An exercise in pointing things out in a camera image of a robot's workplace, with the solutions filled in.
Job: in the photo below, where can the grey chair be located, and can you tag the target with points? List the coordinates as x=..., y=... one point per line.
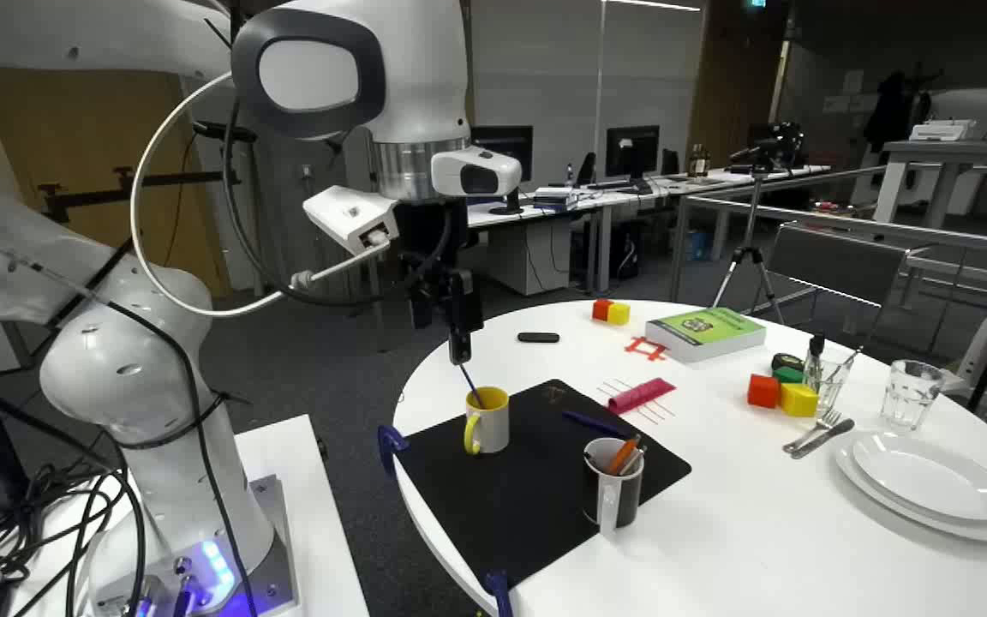
x=850, y=267

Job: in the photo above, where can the white upper plate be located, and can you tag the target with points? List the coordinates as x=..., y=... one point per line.
x=928, y=476

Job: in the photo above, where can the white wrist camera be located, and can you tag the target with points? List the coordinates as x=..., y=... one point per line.
x=474, y=174

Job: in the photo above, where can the black table mat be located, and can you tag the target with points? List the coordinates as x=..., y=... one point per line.
x=522, y=508

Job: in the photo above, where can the silver cutlery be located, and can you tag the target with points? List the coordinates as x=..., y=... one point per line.
x=817, y=436

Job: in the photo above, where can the blue pen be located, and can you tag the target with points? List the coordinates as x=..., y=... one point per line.
x=592, y=421

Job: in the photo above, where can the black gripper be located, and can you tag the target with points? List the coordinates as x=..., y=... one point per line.
x=432, y=275

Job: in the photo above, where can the yellow and white mug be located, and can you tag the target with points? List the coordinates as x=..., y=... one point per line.
x=488, y=421

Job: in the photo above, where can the green and white book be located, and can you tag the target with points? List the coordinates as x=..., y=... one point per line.
x=705, y=332

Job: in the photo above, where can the orange and yellow block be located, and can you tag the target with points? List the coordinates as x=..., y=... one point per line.
x=610, y=313

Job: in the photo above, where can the white plate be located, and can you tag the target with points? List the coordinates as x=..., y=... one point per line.
x=928, y=476
x=933, y=523

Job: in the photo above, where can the blue table clamp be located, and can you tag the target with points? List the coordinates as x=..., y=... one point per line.
x=387, y=444

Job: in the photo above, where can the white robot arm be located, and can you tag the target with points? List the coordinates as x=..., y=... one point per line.
x=129, y=332

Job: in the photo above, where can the yellow cube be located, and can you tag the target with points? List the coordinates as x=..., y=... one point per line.
x=801, y=400

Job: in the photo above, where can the black marker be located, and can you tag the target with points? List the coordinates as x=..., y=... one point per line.
x=540, y=338

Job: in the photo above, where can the clear drinking glass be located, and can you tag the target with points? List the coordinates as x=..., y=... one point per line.
x=908, y=393

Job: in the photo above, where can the white lower plate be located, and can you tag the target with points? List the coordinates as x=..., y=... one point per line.
x=933, y=523

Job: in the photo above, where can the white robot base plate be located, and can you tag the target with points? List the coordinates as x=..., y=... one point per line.
x=304, y=575

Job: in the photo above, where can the green block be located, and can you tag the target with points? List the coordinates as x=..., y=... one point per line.
x=785, y=369

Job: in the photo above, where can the black computer monitor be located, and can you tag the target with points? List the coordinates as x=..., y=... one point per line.
x=631, y=151
x=516, y=143

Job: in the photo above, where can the red cube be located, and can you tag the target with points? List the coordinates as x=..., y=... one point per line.
x=762, y=393

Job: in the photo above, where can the glass pen holder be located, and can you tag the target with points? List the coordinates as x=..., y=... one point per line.
x=827, y=378

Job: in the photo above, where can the red wire frame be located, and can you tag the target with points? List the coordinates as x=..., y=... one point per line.
x=646, y=346

